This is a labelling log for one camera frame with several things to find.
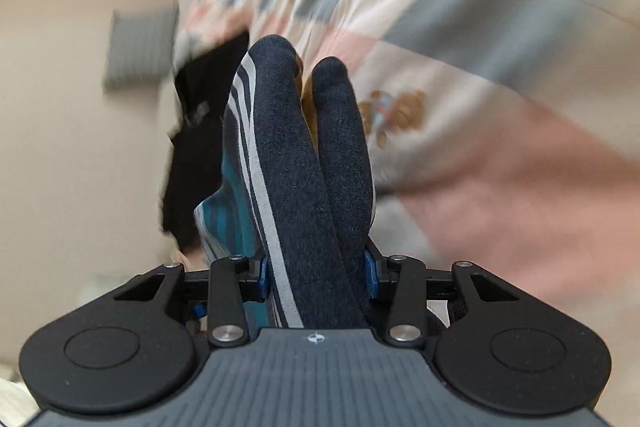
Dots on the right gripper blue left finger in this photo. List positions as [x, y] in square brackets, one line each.
[264, 279]

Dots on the grey striped pillow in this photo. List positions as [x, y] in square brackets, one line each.
[141, 48]

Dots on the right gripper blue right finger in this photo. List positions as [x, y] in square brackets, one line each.
[371, 275]

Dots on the navy teal striped sweater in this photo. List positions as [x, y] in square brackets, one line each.
[296, 186]

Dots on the pink grey checkered bedsheet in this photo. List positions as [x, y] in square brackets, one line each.
[503, 131]

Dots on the black garment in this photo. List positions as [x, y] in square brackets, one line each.
[203, 86]

